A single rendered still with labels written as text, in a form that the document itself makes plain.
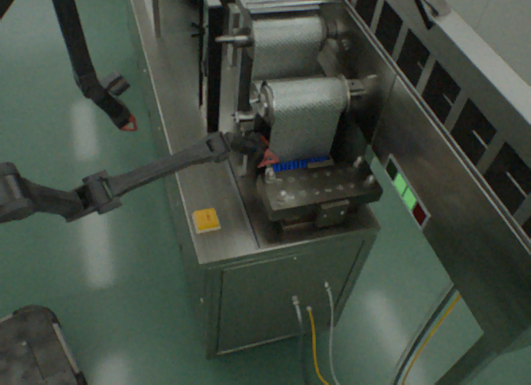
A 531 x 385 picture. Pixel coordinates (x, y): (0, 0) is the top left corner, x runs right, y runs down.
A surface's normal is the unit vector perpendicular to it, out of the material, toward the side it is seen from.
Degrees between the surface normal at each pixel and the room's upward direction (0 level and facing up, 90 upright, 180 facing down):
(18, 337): 0
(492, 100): 90
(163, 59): 0
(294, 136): 90
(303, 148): 90
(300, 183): 0
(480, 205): 90
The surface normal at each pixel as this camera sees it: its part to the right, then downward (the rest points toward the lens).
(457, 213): -0.95, 0.16
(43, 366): 0.10, -0.66
